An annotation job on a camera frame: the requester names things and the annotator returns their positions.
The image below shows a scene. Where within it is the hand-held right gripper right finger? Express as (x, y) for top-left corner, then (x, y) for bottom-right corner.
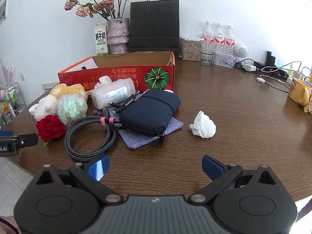
(190, 154), (279, 205)

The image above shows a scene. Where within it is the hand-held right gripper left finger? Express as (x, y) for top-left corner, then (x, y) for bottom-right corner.
(31, 154), (123, 205)

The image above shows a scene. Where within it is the red artificial rose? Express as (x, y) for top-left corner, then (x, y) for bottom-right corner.
(36, 114), (67, 148)

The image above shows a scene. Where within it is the yellow white plush toy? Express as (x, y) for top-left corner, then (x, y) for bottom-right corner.
(29, 83), (88, 122)

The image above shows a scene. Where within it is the white tissue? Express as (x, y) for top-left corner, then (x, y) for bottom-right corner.
(188, 110), (216, 138)

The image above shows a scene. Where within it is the blue checked cloth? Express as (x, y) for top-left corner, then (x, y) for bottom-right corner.
(94, 106), (184, 149)

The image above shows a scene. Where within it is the iridescent white plastic bag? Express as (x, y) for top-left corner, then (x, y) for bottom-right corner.
(57, 94), (88, 125)

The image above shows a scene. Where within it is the navy zip pouch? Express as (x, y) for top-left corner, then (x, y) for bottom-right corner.
(119, 89), (181, 148)

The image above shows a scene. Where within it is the white wipes canister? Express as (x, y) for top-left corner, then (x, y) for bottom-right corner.
(90, 75), (136, 109)

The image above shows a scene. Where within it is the orange cardboard box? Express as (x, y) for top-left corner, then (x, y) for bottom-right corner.
(58, 51), (175, 93)

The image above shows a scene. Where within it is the clear container of seeds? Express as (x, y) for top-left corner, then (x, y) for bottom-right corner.
(180, 36), (203, 62)

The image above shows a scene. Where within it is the pink feathery decoration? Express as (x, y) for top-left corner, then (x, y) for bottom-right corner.
(0, 59), (15, 88)

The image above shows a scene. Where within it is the white printed tin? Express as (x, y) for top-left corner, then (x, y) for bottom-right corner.
(213, 52), (236, 67)

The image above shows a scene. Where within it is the clear drinking glass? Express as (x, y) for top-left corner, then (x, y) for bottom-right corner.
(200, 40), (216, 66)

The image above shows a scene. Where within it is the yellow mug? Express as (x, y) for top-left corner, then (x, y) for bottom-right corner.
(288, 77), (312, 106)

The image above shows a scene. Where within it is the white round device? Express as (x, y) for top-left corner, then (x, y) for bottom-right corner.
(234, 43), (249, 62)

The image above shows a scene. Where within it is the white power strip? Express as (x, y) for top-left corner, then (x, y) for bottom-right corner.
(286, 62), (306, 84)

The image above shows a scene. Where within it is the white green milk carton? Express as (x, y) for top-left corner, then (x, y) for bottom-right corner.
(94, 22), (109, 56)

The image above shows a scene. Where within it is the red label water bottle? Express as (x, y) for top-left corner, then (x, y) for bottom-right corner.
(225, 25), (236, 54)
(203, 21), (215, 54)
(214, 23), (226, 54)

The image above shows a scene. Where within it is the mottled purple vase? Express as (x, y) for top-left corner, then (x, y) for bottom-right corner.
(106, 18), (130, 55)

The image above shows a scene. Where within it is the black paper bag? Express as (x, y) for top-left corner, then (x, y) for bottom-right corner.
(129, 0), (180, 61)

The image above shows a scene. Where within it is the coiled braided cable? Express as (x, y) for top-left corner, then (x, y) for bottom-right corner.
(65, 116), (122, 162)

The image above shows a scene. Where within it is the short black usb cable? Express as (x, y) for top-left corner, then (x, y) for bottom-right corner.
(107, 91), (140, 117)

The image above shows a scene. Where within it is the white cable with puck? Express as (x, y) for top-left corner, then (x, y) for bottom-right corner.
(256, 74), (291, 93)

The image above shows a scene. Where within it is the black red cable bundle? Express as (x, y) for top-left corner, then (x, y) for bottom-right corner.
(268, 66), (289, 80)

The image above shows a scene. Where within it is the wall poster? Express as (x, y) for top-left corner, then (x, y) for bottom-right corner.
(0, 0), (9, 26)

